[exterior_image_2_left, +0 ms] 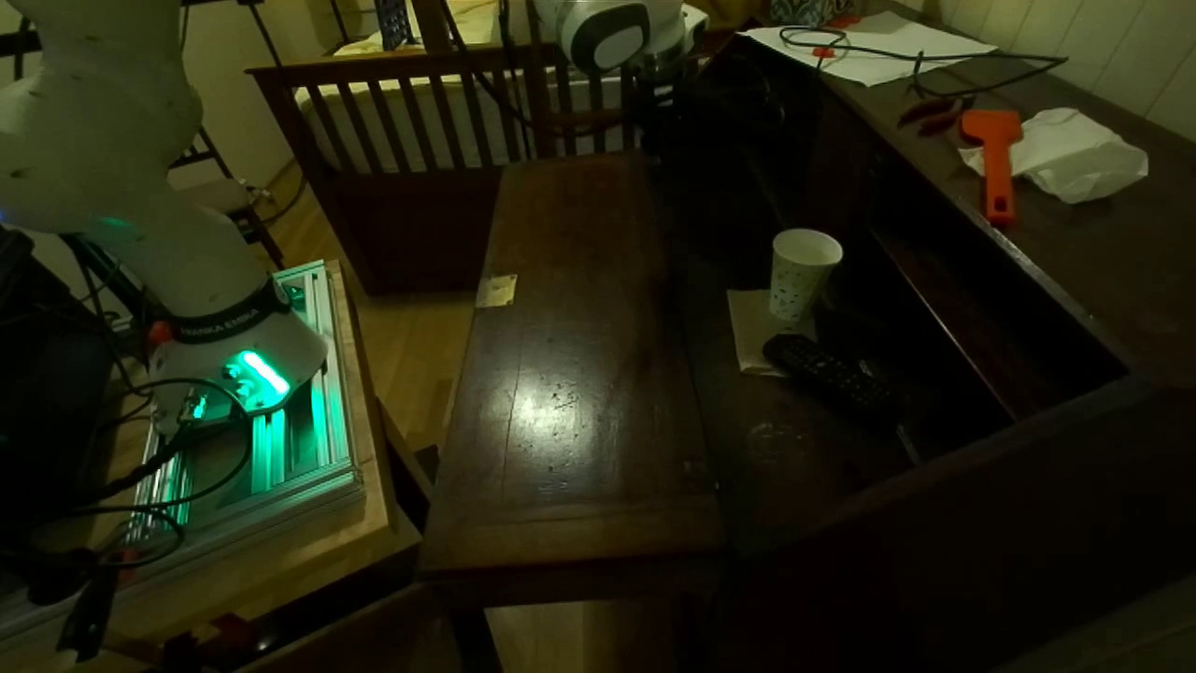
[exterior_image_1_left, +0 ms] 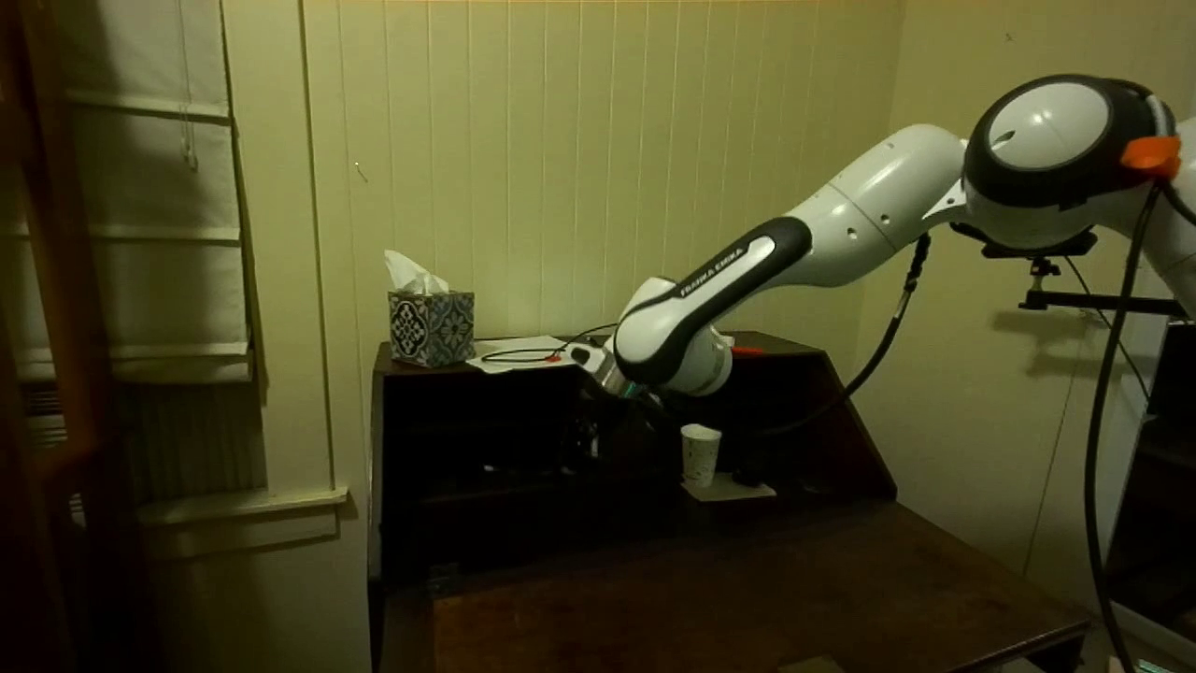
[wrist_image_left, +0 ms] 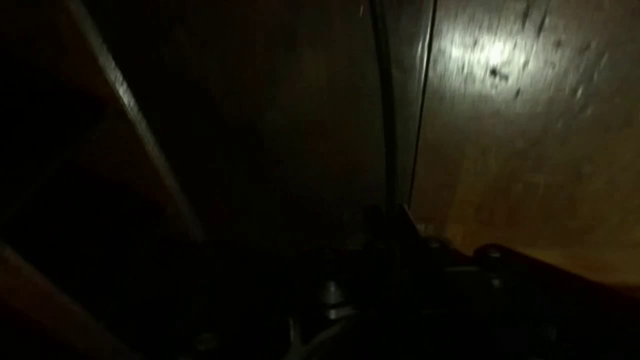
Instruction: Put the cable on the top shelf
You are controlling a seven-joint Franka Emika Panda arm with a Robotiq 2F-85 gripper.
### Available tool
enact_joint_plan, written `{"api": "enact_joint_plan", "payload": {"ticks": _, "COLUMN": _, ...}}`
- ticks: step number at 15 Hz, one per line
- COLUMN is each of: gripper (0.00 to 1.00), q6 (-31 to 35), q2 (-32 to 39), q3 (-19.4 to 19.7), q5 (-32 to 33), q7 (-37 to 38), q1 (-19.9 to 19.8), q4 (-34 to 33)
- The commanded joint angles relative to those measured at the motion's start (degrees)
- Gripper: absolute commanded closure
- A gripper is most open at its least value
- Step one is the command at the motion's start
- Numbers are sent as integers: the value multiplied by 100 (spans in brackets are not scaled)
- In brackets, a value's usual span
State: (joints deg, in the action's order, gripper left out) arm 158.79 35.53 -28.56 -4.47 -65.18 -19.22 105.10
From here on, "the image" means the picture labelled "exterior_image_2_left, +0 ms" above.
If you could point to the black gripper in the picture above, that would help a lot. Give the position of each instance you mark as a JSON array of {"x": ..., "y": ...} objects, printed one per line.
[{"x": 654, "y": 97}]

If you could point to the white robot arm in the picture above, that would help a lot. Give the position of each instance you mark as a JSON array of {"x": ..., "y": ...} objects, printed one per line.
[{"x": 99, "y": 125}]

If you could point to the green lit robot base box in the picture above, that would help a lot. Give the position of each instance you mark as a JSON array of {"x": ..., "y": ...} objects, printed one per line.
[{"x": 304, "y": 411}]

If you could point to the small orange cap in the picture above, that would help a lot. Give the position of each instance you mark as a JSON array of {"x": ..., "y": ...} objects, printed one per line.
[{"x": 825, "y": 53}]

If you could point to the patterned tissue box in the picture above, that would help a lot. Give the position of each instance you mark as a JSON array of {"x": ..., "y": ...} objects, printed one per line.
[{"x": 809, "y": 8}]

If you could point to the white paper sheet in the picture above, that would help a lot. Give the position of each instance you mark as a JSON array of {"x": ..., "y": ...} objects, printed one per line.
[{"x": 872, "y": 60}]

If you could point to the white paper cup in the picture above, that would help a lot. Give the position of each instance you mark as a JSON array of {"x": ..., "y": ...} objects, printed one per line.
[{"x": 806, "y": 274}]

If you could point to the white napkin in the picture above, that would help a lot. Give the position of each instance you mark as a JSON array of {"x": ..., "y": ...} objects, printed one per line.
[{"x": 747, "y": 329}]

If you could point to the small brass plate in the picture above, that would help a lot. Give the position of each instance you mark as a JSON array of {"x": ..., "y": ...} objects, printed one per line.
[{"x": 494, "y": 289}]

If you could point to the red pen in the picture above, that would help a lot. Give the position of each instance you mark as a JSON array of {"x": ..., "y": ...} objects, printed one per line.
[{"x": 934, "y": 115}]

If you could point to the dark wooden secretary desk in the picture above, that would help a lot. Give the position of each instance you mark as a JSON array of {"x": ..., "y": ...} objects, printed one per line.
[{"x": 575, "y": 411}]

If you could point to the black remote control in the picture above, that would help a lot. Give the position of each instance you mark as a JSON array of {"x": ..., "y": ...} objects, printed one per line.
[{"x": 835, "y": 374}]

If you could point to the crumpled white tissue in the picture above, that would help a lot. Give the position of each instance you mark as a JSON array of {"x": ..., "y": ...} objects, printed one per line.
[{"x": 1079, "y": 156}]

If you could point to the light wooden robot platform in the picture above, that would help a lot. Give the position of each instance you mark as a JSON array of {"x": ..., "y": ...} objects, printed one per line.
[{"x": 350, "y": 527}]

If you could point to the black metal chair frame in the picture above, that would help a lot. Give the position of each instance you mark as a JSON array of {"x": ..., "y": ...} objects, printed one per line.
[{"x": 237, "y": 207}]

